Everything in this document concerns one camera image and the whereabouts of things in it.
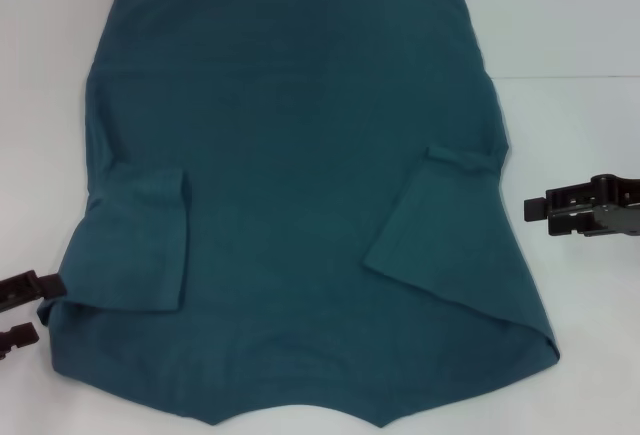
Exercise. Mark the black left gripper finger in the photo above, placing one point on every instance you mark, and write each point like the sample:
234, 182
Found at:
20, 337
30, 287

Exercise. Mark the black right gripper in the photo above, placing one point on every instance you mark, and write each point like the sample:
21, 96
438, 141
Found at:
620, 205

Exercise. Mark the blue t-shirt with white print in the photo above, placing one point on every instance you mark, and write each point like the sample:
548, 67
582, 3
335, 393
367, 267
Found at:
300, 180

